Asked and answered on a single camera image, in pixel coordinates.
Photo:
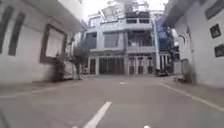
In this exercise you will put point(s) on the pale blue multi-storey building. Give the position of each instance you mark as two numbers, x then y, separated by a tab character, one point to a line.
121	43

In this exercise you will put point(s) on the small tree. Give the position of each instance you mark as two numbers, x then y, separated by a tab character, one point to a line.
80	56

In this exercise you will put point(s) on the parked motorbike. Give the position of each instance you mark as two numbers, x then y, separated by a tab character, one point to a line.
162	72

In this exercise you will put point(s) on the white building with brown-framed window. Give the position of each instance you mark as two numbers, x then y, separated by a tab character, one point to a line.
26	63

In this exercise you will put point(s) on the white building with dark windows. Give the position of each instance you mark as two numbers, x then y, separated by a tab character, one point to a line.
203	56

